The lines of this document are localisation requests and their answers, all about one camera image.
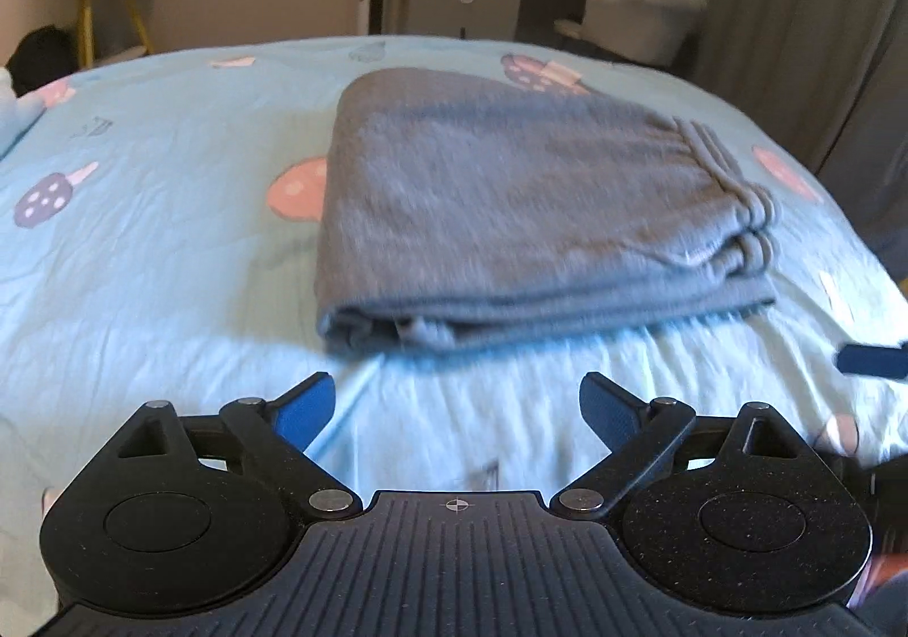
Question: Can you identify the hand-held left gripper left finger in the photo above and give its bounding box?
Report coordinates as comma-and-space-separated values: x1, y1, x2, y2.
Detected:
113, 371, 364, 516

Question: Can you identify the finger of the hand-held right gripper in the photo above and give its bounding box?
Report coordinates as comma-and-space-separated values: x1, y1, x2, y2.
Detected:
815, 451, 908, 528
835, 340, 908, 380

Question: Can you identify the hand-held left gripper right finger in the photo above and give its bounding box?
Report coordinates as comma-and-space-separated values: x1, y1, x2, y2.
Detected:
549, 373, 801, 516

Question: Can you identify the grey towel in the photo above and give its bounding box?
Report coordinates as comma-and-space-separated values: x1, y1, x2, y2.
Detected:
316, 68, 781, 356

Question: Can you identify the light blue printed bed sheet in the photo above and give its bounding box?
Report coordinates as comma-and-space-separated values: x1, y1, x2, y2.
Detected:
0, 36, 908, 517

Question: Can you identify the grey curtain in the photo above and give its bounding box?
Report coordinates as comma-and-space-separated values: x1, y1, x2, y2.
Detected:
691, 0, 908, 234

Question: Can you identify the white shell-back chair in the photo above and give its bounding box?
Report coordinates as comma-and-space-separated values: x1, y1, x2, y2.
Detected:
553, 0, 709, 69

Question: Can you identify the pale blue plush pillow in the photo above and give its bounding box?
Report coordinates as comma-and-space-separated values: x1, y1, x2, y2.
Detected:
0, 66, 45, 157

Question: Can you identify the small grey cabinet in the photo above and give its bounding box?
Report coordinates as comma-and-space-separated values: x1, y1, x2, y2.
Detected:
401, 0, 522, 43

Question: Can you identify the black bag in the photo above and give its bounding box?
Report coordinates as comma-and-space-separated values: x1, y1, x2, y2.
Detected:
14, 26, 79, 95

